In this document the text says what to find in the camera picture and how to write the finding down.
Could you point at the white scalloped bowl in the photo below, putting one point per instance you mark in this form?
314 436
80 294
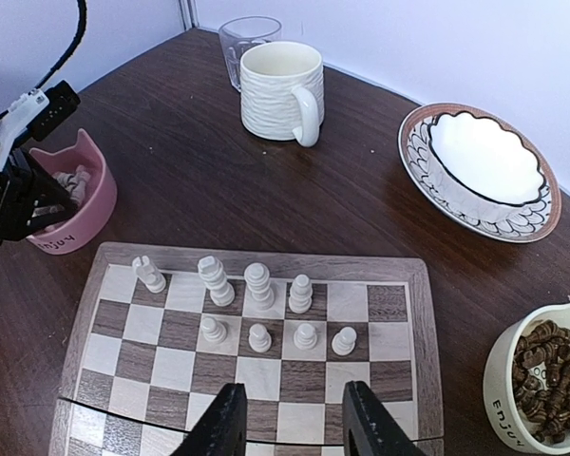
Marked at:
481 170

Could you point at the white chess pieces pile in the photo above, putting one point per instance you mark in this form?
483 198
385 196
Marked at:
75 183

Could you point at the white pawn chess piece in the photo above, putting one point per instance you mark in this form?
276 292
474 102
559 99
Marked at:
259 338

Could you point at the patterned ceramic plate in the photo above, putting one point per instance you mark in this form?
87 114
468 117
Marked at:
534 222

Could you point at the cream ribbed mug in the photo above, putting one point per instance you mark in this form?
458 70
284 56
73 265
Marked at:
282 92

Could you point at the wooden chess board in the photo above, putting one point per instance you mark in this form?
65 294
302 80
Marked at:
137 377

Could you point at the clear drinking glass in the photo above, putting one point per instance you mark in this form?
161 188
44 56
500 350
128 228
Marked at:
238 35

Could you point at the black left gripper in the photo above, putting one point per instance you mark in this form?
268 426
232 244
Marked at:
31 200

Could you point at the cream cat-ear bowl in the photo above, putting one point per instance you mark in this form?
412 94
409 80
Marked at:
509 425

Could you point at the left aluminium frame post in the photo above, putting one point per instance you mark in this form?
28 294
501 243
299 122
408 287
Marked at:
189 14

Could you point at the pink cat-ear bowl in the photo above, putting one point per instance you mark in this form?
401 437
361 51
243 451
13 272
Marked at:
99 202

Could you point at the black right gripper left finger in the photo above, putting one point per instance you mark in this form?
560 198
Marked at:
221 429

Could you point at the white king chess piece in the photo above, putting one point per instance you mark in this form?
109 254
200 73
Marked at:
211 272

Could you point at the white knight chess piece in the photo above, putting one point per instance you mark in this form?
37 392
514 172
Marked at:
149 274

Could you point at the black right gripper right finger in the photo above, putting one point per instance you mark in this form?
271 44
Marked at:
368 428

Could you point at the white queen chess piece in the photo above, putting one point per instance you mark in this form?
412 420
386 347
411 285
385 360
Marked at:
258 281

